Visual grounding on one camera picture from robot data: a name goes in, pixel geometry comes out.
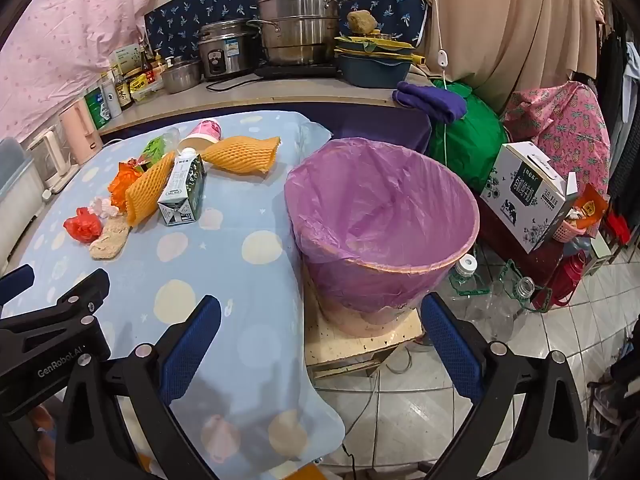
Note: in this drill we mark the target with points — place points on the translucent storage box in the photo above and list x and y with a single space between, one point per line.
15 180

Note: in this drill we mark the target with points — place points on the orange foam net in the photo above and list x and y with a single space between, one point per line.
147 190
240 152

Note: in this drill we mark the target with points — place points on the white crumpled tissue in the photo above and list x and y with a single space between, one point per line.
102 206

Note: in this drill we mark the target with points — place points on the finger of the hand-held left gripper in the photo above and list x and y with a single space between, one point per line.
75 300
15 280

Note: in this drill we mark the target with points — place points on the bin with purple liner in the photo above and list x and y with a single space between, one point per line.
350 270

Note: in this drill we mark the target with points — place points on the pink dotted sheet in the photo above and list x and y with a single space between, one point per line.
65 35

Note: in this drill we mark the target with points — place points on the dark blue sheet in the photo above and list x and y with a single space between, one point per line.
370 125

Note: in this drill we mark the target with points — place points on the blue floral fabric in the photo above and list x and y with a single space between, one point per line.
200 5

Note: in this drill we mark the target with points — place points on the green drink box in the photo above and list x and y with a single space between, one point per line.
155 147

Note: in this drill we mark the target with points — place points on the tall sauce bottle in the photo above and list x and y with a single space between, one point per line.
146 65

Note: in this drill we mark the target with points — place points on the clear plastic bag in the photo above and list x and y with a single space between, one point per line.
171 136

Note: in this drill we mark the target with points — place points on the green white packet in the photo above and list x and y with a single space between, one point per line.
95 105

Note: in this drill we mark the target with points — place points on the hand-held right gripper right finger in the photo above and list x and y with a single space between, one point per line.
450 350

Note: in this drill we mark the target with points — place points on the wooden board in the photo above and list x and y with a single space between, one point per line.
360 342

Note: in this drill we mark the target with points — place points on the green white milk carton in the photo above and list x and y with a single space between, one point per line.
182 185

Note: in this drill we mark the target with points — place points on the dark sauce bottle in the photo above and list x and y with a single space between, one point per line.
122 90

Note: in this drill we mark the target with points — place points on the purple cloth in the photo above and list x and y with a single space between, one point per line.
432 100

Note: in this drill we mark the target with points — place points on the yellow dish stack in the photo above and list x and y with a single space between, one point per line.
375 42

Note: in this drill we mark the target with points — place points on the pink electric kettle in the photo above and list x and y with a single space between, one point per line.
77 130

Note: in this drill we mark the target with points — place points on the pink paper cup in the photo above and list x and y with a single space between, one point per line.
202 132

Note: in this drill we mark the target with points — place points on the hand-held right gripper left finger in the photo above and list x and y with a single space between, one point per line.
190 355

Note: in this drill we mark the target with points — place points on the beige foam net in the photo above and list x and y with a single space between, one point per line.
111 237

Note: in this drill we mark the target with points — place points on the silver rice cooker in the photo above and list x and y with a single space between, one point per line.
225 47

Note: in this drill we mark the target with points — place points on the hanging clothes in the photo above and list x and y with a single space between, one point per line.
620 110

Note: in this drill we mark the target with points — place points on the tan loofah sponge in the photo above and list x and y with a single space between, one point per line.
362 22

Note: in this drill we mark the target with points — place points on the white milk gift box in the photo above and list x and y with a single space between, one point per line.
530 195

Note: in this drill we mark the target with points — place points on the pink pineapple print cloth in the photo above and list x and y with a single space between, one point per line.
560 120

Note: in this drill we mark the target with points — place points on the white bottle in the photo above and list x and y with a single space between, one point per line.
111 97

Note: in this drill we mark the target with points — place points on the orange printed plastic wrapper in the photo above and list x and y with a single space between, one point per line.
122 182

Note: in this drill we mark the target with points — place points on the white small appliance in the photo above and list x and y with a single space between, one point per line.
50 160

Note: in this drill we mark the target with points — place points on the green bag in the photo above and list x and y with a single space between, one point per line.
470 135

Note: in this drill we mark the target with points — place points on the small clear plastic bottle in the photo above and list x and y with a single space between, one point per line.
467 270

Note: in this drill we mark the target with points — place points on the blue dotted blanket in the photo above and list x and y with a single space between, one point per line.
240 285

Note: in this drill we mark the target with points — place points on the dark blue basin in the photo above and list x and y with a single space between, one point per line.
377 71

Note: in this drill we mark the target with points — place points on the black induction cooker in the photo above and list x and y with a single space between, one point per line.
295 71

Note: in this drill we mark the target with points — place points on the large clear plastic bottle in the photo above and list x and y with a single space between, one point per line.
500 307

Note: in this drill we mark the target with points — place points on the small steel pot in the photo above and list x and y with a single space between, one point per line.
180 75

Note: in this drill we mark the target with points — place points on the pale green box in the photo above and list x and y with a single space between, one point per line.
125 57

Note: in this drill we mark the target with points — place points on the red plastic bag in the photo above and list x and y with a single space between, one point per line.
82 225

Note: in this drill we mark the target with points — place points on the pink plastic basket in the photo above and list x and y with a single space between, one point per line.
575 229

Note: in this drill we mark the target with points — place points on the red thermos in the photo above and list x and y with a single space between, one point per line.
565 280

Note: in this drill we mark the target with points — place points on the yellow bottle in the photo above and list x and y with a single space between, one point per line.
159 62

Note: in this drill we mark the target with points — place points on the orange snack packet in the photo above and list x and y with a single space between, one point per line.
592 205

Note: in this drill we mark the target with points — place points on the stainless steel steamer pot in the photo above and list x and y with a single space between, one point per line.
297 20

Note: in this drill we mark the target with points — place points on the beige curtain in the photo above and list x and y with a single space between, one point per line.
510 25

